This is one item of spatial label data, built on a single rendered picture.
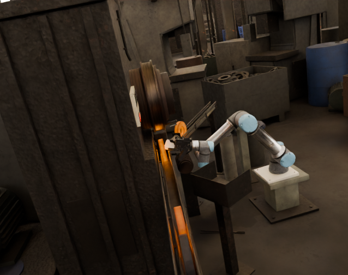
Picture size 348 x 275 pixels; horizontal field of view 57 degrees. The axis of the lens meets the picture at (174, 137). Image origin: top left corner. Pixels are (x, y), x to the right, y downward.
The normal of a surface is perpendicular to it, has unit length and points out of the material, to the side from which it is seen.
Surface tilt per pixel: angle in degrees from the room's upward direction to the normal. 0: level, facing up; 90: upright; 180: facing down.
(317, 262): 0
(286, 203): 90
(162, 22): 90
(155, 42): 90
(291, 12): 90
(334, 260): 0
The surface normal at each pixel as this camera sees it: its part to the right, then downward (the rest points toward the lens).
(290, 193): 0.20, 0.28
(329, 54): -0.28, 0.36
